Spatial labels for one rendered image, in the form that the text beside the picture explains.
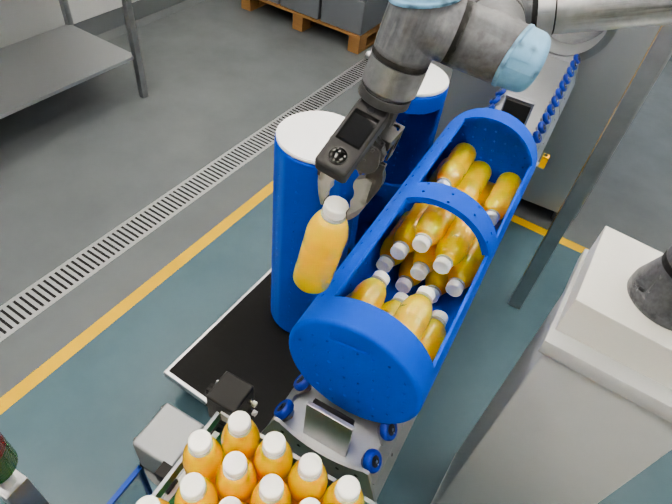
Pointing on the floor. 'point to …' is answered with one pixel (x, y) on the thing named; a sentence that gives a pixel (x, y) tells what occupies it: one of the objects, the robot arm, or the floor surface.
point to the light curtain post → (659, 52)
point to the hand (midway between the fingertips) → (335, 207)
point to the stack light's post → (22, 492)
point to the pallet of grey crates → (333, 17)
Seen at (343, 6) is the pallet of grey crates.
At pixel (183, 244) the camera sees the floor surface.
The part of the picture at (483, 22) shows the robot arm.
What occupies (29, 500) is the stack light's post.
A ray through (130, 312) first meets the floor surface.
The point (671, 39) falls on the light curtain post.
